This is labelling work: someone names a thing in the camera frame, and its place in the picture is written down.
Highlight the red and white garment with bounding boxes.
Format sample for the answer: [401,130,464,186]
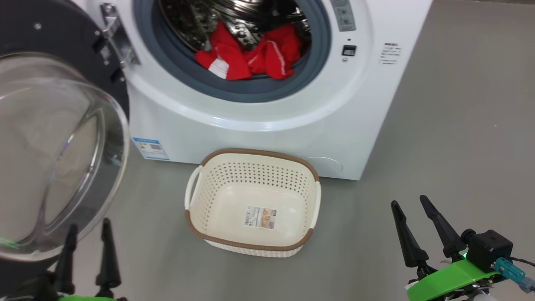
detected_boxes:
[194,20,252,81]

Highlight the printed label sticker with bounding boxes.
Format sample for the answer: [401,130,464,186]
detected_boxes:
[244,205,278,230]

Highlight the round white filter cover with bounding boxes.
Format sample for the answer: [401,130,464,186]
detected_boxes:
[304,156,343,175]

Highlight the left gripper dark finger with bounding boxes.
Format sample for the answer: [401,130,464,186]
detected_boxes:
[53,224,79,295]
[95,218,122,298]

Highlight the teal right cable connector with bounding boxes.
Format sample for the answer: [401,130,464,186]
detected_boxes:
[493,258,535,293]

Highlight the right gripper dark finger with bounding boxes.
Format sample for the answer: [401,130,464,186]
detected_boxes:
[420,195,467,258]
[391,200,430,268]

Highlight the blue energy label sticker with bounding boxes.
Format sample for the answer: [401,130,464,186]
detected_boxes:
[132,137,170,161]

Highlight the white front-load washing machine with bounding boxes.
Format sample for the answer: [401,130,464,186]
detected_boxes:
[71,0,433,181]

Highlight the printed warning text label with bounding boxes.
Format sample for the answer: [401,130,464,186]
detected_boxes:
[379,42,403,65]

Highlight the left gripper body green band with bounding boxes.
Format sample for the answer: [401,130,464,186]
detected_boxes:
[8,274,128,301]

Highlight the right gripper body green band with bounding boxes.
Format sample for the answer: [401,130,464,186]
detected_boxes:
[406,259,502,301]

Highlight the washing machine glass door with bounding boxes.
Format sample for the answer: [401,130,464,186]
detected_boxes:
[0,0,131,285]

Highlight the red garment white stripe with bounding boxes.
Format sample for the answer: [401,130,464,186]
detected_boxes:
[245,24,303,80]

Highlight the cream perforated basket brown rim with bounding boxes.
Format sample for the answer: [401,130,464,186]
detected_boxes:
[184,148,322,258]

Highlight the steel washer drum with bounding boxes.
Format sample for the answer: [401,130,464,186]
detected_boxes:
[159,0,312,53]

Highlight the metal door hinge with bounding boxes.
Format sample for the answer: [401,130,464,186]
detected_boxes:
[99,3,140,69]

